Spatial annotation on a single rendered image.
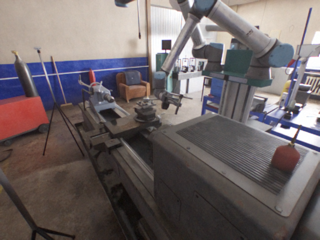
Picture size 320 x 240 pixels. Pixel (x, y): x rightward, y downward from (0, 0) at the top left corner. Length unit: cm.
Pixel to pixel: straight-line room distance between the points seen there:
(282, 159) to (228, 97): 134
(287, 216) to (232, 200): 12
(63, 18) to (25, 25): 87
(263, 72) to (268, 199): 109
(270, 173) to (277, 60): 84
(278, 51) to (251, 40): 18
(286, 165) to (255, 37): 85
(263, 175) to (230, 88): 138
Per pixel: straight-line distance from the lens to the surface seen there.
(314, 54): 287
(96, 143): 156
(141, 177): 119
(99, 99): 220
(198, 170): 56
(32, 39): 528
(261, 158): 67
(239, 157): 63
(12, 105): 390
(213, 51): 171
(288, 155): 62
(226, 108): 194
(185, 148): 61
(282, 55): 129
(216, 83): 302
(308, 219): 63
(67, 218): 222
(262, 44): 126
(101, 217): 208
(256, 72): 145
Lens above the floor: 170
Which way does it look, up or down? 26 degrees down
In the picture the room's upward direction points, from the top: straight up
